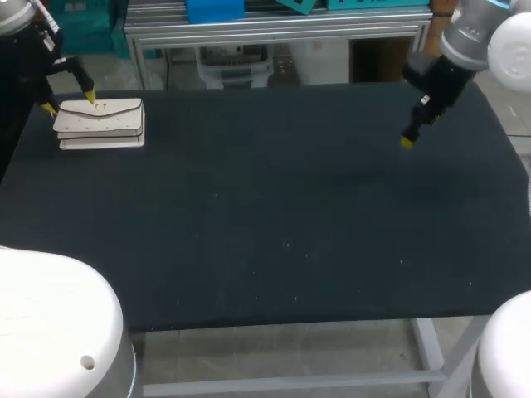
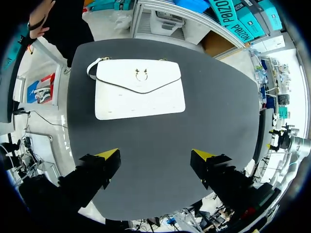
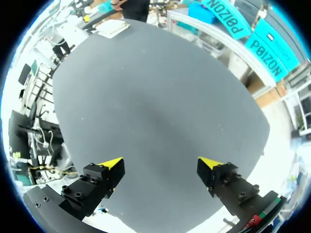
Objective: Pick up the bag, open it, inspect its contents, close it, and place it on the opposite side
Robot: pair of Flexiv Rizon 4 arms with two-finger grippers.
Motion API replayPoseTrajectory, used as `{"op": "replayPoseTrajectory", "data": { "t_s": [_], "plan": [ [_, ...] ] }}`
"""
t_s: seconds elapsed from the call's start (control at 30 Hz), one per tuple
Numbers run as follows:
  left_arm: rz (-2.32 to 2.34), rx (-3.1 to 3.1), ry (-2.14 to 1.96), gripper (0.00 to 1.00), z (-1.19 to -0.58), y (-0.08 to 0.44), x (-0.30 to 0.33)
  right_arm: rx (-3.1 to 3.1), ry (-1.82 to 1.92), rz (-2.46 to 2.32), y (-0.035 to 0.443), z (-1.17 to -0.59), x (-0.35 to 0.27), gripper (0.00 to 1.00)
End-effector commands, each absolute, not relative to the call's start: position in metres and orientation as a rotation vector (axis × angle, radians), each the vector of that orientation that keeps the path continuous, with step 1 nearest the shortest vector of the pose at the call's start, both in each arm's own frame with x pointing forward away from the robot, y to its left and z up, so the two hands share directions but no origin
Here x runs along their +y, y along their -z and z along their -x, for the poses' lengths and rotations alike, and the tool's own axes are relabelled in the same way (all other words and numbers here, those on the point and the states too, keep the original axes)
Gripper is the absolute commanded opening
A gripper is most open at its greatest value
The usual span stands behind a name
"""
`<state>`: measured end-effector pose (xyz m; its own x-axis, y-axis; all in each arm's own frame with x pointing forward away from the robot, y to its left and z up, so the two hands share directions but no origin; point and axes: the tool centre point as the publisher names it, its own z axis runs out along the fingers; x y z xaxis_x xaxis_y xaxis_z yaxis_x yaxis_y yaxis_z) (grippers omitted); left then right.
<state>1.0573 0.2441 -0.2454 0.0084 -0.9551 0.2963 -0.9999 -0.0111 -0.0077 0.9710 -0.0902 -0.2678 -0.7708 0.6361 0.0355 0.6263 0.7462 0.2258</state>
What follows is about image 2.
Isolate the person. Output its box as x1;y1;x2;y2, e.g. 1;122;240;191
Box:
27;0;95;69

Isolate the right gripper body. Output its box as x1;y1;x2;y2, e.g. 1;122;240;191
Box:
268;123;292;152

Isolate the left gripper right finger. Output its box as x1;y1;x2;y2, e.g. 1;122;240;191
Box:
190;149;255;211

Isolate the white envelope handbag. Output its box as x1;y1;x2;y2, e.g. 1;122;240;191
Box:
86;57;186;121

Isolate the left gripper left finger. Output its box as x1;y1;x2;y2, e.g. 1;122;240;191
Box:
58;148;121;215

